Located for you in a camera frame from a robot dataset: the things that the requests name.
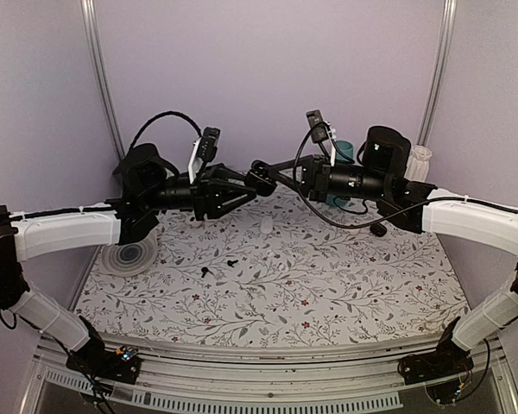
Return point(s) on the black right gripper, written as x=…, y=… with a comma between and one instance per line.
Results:
x=317, y=191

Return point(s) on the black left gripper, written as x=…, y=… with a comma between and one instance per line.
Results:
x=207, y=194

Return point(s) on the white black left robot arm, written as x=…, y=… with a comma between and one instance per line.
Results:
x=151, y=185

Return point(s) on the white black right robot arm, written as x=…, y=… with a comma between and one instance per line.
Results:
x=416, y=207

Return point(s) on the small black closed earbud case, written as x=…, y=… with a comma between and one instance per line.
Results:
x=378, y=229

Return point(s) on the teal tall vase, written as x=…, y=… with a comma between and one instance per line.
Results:
x=341, y=151

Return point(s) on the white spiral plate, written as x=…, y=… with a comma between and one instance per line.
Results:
x=128, y=260

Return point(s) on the white ribbed vase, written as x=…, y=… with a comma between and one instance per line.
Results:
x=418, y=163

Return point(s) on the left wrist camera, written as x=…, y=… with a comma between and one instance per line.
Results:
x=207, y=144

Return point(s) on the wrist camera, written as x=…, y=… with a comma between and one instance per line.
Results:
x=207, y=144
x=322, y=135

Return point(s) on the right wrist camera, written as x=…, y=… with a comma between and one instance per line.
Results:
x=322, y=135

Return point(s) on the right aluminium frame post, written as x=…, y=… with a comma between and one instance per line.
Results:
x=443, y=49

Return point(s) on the aluminium frame post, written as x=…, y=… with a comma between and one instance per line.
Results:
x=443, y=49
x=90, y=21

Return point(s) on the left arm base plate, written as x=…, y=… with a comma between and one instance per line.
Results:
x=121, y=365

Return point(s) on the aluminium front rail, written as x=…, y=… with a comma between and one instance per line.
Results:
x=356, y=378

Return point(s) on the left aluminium frame post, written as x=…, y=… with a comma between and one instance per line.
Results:
x=90, y=21

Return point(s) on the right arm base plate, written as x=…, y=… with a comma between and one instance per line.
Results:
x=418, y=368

